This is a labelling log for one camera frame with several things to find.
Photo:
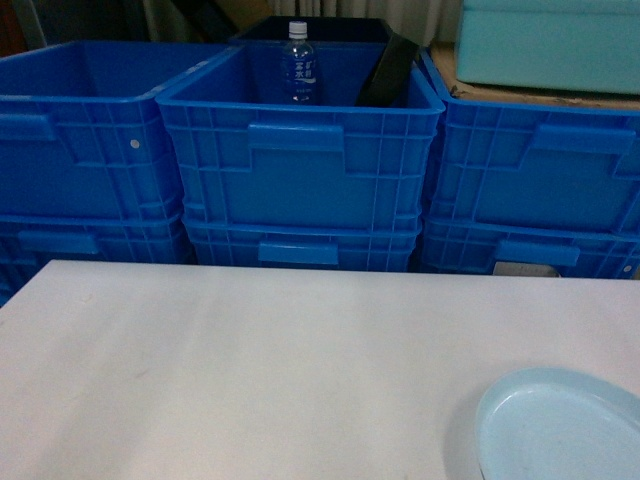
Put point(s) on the clear water bottle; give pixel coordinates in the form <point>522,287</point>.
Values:
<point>299,66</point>

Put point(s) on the blue crate top right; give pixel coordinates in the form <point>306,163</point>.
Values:
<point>537,166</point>

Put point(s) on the blue crate bottom left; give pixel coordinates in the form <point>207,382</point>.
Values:
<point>29,243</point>

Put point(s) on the teal plastic bin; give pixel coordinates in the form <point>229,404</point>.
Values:
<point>590,46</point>

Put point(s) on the blue crate top left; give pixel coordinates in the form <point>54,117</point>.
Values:
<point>82,135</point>

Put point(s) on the blue crate bottom right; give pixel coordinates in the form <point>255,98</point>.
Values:
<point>476,248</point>

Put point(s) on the blue crate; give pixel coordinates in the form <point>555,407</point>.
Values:
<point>476,248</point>
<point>537,166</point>
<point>244,245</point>
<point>29,243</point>
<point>247,156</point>
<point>82,135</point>

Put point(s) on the black flat object in crate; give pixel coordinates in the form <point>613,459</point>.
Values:
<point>391,70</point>

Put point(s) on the blue crate bottom middle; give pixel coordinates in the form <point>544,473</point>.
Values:
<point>244,245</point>

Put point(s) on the blue crate top middle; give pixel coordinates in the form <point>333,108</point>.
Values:
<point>247,156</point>

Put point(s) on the light blue oval tray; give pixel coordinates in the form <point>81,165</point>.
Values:
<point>548,423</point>

